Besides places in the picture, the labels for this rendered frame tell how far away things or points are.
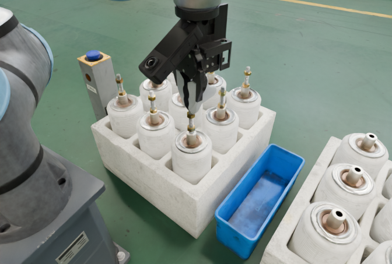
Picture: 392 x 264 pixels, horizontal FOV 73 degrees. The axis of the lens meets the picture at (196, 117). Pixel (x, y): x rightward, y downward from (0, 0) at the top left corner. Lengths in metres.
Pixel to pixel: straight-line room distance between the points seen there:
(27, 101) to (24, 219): 0.17
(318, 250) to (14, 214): 0.47
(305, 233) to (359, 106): 0.86
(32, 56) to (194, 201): 0.41
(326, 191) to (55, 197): 0.50
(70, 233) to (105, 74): 0.49
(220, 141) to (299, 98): 0.64
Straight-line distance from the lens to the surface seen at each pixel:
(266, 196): 0.85
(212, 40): 0.48
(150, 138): 0.65
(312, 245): 0.54
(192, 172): 0.62
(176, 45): 0.43
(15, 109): 0.41
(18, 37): 0.49
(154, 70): 0.43
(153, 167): 0.66
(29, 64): 0.48
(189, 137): 0.59
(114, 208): 0.84
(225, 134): 0.67
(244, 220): 0.79
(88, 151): 1.01
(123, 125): 0.74
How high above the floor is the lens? 0.69
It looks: 40 degrees down
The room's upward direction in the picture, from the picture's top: straight up
